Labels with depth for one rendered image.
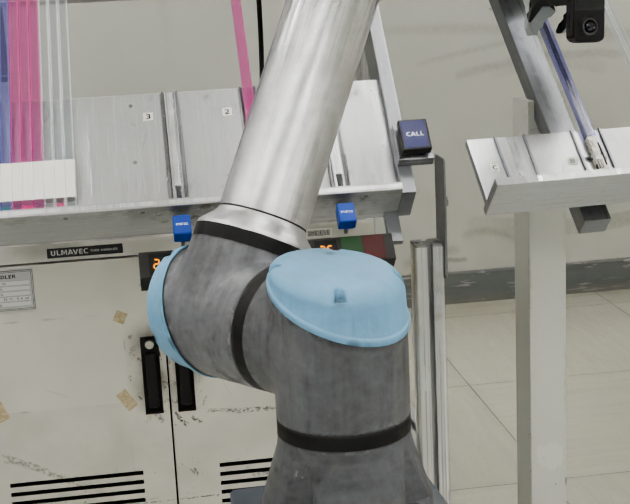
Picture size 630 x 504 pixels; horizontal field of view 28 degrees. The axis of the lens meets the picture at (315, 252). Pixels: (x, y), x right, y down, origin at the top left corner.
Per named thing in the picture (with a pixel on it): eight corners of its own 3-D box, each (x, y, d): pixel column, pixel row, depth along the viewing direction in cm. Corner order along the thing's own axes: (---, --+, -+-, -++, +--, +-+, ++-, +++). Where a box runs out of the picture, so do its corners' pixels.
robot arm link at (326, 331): (346, 448, 100) (339, 284, 97) (233, 413, 109) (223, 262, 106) (441, 407, 108) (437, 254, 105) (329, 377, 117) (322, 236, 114)
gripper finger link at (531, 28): (522, 6, 183) (553, -30, 175) (531, 41, 181) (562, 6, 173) (503, 5, 182) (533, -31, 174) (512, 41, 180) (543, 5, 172)
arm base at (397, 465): (456, 543, 105) (454, 431, 102) (278, 568, 102) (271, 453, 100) (407, 474, 119) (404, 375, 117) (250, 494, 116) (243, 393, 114)
